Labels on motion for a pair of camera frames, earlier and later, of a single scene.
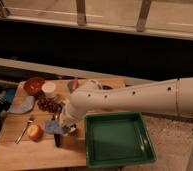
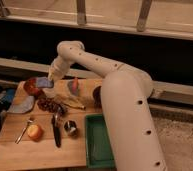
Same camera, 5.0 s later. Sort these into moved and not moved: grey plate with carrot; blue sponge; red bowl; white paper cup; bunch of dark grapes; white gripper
Moved: blue sponge; white gripper
Not moved: bunch of dark grapes; white paper cup; grey plate with carrot; red bowl
